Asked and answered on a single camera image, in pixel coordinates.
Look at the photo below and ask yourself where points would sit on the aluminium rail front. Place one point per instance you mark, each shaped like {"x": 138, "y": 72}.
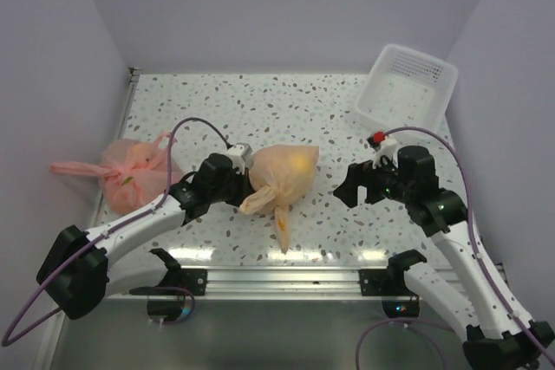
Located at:
{"x": 261, "y": 283}

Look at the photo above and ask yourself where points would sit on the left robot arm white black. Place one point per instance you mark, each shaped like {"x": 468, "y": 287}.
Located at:
{"x": 79, "y": 270}

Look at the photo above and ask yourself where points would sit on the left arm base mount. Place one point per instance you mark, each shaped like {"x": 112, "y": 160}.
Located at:
{"x": 185, "y": 284}

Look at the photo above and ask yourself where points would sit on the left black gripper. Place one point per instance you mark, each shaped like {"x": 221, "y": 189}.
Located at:
{"x": 245, "y": 188}

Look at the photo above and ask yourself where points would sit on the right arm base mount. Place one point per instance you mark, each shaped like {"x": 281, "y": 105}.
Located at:
{"x": 389, "y": 284}

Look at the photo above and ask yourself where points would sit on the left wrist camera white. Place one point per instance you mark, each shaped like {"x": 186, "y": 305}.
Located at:
{"x": 240, "y": 155}

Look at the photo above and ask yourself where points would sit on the pink plastic bag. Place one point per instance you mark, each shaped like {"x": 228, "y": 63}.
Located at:
{"x": 131, "y": 173}

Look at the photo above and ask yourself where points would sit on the white plastic basket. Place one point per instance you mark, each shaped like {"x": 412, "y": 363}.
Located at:
{"x": 405, "y": 88}

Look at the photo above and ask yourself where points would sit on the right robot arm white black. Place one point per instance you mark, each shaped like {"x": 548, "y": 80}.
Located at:
{"x": 495, "y": 329}

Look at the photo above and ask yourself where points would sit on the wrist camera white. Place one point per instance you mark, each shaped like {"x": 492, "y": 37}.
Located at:
{"x": 240, "y": 155}
{"x": 384, "y": 147}

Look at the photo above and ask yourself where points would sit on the orange plastic bag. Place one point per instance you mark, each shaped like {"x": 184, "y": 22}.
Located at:
{"x": 280, "y": 176}

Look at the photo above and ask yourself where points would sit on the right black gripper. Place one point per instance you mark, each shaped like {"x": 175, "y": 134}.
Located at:
{"x": 362, "y": 174}

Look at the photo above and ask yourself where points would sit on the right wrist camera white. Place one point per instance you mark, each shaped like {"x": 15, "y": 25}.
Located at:
{"x": 384, "y": 147}

